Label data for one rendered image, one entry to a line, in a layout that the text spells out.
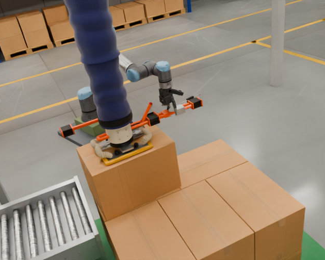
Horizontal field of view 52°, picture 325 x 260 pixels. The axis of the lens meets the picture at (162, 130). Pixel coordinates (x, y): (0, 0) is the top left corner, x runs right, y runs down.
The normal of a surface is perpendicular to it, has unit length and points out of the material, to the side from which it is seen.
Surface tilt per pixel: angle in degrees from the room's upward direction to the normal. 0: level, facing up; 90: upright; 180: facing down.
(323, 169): 0
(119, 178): 90
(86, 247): 90
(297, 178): 0
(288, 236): 90
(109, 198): 90
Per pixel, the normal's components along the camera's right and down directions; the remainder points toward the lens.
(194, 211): -0.14, -0.85
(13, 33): 0.42, 0.41
